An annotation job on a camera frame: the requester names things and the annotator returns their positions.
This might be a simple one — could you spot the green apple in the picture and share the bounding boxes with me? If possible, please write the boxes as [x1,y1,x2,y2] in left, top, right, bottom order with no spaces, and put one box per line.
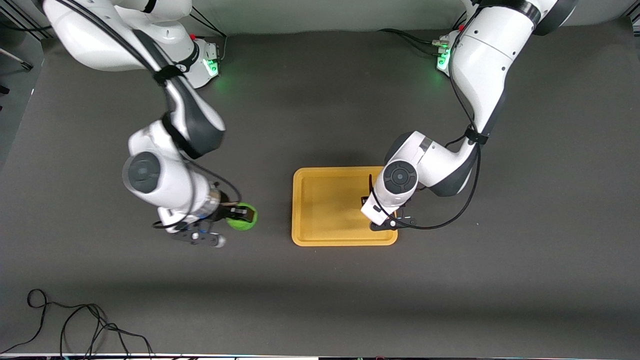
[226,202,259,232]

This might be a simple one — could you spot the right arm base green light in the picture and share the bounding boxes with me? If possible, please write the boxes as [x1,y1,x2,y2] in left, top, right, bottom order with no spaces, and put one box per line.
[192,36,222,90]

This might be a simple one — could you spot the left arm base green light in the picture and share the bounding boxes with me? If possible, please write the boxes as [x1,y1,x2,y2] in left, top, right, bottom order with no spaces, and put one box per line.
[435,29,463,77]

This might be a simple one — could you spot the yellow plastic tray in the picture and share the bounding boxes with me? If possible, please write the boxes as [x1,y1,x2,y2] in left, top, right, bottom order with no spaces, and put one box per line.
[291,166,399,247]

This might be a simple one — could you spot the dark stand leg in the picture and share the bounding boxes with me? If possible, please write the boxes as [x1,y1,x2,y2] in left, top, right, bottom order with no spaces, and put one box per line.
[0,46,35,72]

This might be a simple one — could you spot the black cable along right arm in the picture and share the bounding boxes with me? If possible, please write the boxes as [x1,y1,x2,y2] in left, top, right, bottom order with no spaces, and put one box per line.
[55,0,244,231]

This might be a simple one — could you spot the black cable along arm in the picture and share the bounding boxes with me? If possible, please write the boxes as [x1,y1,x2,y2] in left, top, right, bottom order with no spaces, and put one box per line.
[55,0,244,231]
[368,10,483,231]

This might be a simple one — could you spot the loose black cable on floor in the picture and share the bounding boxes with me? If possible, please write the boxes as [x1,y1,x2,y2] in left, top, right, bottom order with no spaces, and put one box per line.
[0,288,155,360]

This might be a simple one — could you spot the black cables at right base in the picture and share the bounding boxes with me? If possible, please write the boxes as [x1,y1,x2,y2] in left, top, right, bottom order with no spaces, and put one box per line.
[189,5,228,58]

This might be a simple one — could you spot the black cables at base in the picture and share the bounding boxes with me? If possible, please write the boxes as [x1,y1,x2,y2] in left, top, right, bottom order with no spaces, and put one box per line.
[189,5,228,58]
[377,27,448,53]

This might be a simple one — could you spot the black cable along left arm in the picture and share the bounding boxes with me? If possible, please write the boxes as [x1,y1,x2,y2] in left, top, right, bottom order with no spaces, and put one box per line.
[368,10,483,231]

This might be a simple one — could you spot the black cables at left base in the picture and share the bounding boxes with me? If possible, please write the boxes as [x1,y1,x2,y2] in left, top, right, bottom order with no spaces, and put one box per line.
[377,27,448,53]

